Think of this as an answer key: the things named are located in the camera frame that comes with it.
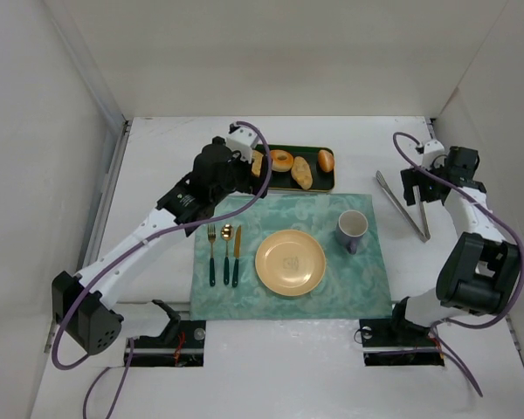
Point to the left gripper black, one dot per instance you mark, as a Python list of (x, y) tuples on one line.
[(248, 175)]

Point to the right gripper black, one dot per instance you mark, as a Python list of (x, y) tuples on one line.
[(417, 181)]

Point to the metal tongs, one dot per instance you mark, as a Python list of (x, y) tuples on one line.
[(423, 232)]

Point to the round bun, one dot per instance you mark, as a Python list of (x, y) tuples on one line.
[(326, 160)]

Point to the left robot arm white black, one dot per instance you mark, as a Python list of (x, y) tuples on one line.
[(83, 304)]

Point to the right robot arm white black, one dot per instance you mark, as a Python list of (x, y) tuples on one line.
[(480, 273)]

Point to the bread slice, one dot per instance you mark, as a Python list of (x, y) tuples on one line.
[(257, 160)]

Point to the oblong bread roll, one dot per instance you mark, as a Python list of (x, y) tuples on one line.
[(301, 173)]

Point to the bagel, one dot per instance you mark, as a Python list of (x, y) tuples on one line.
[(282, 161)]

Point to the dark green serving tray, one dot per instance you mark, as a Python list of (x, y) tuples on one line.
[(323, 181)]

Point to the purple mug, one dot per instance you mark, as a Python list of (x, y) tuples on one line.
[(351, 226)]

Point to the yellow plate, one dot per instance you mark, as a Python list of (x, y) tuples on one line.
[(290, 263)]

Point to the teal patterned placemat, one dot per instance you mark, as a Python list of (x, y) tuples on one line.
[(353, 286)]

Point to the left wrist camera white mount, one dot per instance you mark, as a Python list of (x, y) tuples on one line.
[(243, 140)]

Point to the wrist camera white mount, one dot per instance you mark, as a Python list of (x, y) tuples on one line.
[(429, 152), (243, 140)]

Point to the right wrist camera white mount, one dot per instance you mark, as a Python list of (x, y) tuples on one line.
[(429, 152)]

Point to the gold fork green handle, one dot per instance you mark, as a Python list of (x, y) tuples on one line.
[(211, 234)]

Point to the gold spoon green handle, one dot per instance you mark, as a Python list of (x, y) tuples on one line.
[(227, 235)]

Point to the gold knife green handle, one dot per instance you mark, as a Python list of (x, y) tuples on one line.
[(236, 257)]

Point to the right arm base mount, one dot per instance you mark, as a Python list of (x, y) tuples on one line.
[(396, 342)]

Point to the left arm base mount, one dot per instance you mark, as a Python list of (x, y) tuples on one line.
[(156, 335)]

